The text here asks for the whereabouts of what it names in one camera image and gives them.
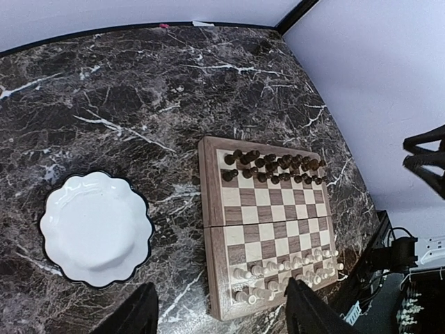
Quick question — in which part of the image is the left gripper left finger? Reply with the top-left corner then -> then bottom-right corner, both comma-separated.
91,283 -> 159,334

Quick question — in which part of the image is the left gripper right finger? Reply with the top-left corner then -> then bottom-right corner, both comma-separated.
284,278 -> 358,334

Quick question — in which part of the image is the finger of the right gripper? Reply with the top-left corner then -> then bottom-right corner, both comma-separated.
403,154 -> 444,199
403,125 -> 445,153

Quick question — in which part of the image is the white scalloped bowl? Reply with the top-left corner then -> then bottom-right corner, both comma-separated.
38,170 -> 155,289

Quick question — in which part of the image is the white pawn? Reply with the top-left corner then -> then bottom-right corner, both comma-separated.
322,250 -> 339,258
266,262 -> 284,271
235,292 -> 250,303

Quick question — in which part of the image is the white knight placed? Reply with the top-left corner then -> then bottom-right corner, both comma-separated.
252,288 -> 275,301

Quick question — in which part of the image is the white pawn second row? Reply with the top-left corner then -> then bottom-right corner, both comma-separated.
250,265 -> 269,276

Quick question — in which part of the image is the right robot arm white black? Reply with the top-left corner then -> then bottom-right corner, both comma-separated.
368,126 -> 444,280

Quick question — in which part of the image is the black right frame post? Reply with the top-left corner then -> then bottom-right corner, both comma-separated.
275,0 -> 319,35

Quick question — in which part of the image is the white rook corner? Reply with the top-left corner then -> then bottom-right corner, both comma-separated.
327,262 -> 344,271

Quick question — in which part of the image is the wooden chessboard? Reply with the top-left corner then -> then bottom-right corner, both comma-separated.
198,136 -> 340,321

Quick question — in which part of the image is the white pawn passed between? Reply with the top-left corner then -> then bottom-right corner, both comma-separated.
233,268 -> 252,280

